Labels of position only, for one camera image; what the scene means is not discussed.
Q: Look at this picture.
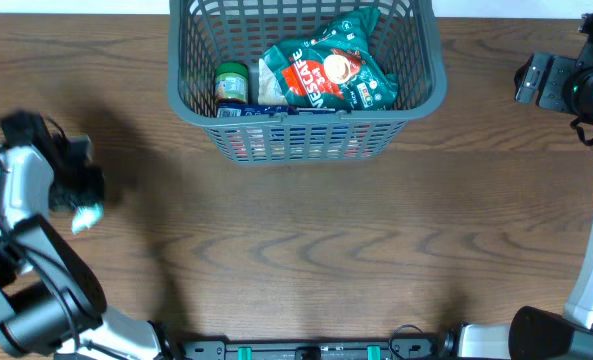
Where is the right black cable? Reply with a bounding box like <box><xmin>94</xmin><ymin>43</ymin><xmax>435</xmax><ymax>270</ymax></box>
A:
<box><xmin>388</xmin><ymin>323</ymin><xmax>430</xmax><ymax>351</ymax></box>

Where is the Kleenex tissue multipack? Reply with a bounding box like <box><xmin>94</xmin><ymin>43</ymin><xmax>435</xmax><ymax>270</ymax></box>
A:
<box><xmin>215</xmin><ymin>102</ymin><xmax>337</xmax><ymax>159</ymax></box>

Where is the green Nescafe coffee bag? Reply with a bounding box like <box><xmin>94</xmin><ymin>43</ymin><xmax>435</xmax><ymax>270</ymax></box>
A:
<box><xmin>259</xmin><ymin>7</ymin><xmax>399</xmax><ymax>111</ymax></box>

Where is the small teal tissue packet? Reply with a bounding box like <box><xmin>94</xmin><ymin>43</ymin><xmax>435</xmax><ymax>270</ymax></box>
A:
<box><xmin>71</xmin><ymin>203</ymin><xmax>104</xmax><ymax>234</ymax></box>

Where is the left black cable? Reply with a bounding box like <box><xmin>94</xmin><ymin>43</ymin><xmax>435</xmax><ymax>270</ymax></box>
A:
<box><xmin>0</xmin><ymin>117</ymin><xmax>82</xmax><ymax>351</ymax></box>

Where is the beige paper pouch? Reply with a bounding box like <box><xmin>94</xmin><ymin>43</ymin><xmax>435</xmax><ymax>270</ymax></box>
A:
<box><xmin>257</xmin><ymin>59</ymin><xmax>288</xmax><ymax>106</ymax></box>

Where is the grey plastic basket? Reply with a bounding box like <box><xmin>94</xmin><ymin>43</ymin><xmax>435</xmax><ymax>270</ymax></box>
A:
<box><xmin>168</xmin><ymin>0</ymin><xmax>447</xmax><ymax>161</ymax></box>

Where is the black cable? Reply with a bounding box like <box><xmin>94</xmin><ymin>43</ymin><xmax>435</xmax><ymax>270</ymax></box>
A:
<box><xmin>0</xmin><ymin>117</ymin><xmax>82</xmax><ymax>351</ymax></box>
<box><xmin>388</xmin><ymin>323</ymin><xmax>430</xmax><ymax>351</ymax></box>

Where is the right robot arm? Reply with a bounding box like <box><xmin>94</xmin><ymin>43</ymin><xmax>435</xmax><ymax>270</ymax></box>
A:
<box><xmin>434</xmin><ymin>12</ymin><xmax>593</xmax><ymax>360</ymax></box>

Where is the green lid glass jar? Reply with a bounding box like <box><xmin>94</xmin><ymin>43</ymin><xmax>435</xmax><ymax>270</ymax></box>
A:
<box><xmin>215</xmin><ymin>62</ymin><xmax>249</xmax><ymax>104</ymax></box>

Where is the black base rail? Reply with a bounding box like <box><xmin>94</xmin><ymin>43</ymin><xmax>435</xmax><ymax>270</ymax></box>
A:
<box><xmin>182</xmin><ymin>337</ymin><xmax>445</xmax><ymax>360</ymax></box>

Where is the orange spaghetti packet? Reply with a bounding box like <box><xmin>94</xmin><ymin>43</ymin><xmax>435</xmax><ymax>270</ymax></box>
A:
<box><xmin>207</xmin><ymin>124</ymin><xmax>376</xmax><ymax>163</ymax></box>

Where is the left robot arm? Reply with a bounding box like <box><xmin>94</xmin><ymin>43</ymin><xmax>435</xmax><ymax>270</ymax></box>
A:
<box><xmin>0</xmin><ymin>110</ymin><xmax>184</xmax><ymax>359</ymax></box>

